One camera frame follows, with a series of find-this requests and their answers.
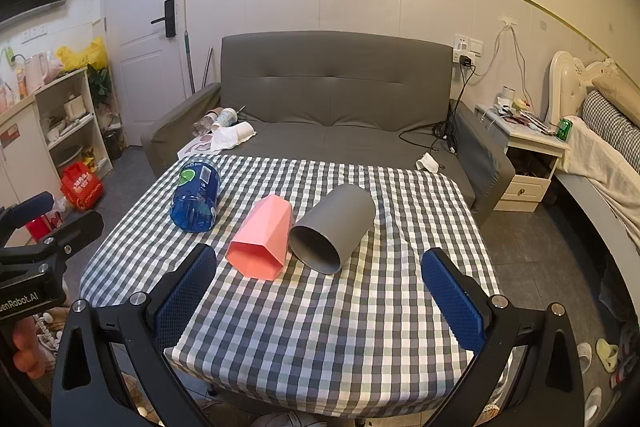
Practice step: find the green plant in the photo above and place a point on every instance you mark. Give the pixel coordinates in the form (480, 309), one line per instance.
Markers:
(100, 82)

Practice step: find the grey checkered tablecloth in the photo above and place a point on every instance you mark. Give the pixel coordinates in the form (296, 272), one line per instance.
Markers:
(350, 312)

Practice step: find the white slipper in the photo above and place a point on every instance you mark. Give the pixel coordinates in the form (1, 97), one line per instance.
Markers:
(585, 357)
(593, 402)

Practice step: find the white nightstand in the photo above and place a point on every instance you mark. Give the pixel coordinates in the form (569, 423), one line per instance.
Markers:
(530, 157)

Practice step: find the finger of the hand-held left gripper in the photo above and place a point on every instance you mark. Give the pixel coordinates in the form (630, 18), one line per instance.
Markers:
(80, 227)
(30, 208)

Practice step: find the pink and white paper sheet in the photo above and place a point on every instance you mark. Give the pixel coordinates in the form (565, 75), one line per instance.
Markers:
(192, 148)

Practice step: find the green drink can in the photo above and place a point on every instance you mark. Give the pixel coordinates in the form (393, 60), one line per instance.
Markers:
(565, 130)

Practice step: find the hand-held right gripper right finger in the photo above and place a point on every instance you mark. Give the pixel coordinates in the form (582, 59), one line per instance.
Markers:
(452, 302)

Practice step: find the grey cup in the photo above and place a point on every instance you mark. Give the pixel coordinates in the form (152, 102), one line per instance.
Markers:
(335, 222)

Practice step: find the crumpled white tissue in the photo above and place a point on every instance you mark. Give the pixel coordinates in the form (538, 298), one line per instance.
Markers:
(427, 163)

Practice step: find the white kitchen counter cabinet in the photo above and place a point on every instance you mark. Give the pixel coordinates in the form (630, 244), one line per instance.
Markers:
(15, 157)

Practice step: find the white wall outlet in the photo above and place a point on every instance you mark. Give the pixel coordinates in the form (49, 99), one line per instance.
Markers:
(470, 46)

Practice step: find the yellow slipper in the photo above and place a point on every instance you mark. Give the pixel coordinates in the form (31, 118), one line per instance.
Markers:
(607, 354)

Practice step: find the white bed headboard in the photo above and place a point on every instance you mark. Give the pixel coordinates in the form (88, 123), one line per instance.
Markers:
(565, 77)

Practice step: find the white door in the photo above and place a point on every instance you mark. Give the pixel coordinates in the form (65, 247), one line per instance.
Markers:
(142, 77)

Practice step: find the beige blanket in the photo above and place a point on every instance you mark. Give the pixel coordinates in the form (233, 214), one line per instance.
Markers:
(600, 167)

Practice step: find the grey bed frame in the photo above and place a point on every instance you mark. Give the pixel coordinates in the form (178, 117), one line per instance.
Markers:
(580, 202)

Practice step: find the clear plastic bottle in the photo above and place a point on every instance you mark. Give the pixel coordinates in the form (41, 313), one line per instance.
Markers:
(206, 122)

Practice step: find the black trash bin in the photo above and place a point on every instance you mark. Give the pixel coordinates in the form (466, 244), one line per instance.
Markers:
(112, 146)

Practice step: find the checkered pillow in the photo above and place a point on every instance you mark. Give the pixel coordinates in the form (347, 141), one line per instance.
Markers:
(610, 122)

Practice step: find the white paper cup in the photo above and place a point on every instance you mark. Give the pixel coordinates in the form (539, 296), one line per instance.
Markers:
(246, 133)

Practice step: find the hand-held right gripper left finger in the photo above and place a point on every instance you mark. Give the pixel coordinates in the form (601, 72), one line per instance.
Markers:
(185, 297)

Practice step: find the paper cup with lid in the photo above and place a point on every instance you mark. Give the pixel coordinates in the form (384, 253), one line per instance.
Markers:
(227, 117)

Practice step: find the pink electric kettle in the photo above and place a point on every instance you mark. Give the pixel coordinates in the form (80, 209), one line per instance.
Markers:
(36, 72)

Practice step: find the yellow plastic bag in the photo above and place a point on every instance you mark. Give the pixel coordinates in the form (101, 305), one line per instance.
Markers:
(82, 54)

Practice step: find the white open shelf cabinet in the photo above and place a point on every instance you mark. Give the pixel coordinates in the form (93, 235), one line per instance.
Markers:
(92, 127)

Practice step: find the black charger plug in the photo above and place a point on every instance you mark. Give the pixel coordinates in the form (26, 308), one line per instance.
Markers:
(466, 62)

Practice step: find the orange rubber toy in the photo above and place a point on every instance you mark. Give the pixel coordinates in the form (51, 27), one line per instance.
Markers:
(26, 352)

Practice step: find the blue plastic bottle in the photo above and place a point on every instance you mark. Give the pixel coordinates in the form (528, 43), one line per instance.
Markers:
(195, 202)

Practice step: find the beige pillow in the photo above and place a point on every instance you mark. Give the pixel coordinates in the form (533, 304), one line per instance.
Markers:
(620, 94)

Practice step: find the white cloth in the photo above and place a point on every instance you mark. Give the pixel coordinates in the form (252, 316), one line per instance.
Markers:
(225, 139)

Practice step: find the grey sofa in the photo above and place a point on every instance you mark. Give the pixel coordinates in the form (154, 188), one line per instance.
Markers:
(340, 87)

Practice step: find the white tumbler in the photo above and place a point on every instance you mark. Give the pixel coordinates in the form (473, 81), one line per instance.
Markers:
(509, 96)

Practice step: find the pink faceted cup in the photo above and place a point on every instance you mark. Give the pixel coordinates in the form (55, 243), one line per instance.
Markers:
(262, 232)

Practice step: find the red shopping bag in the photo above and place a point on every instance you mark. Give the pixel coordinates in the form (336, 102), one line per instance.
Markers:
(82, 187)

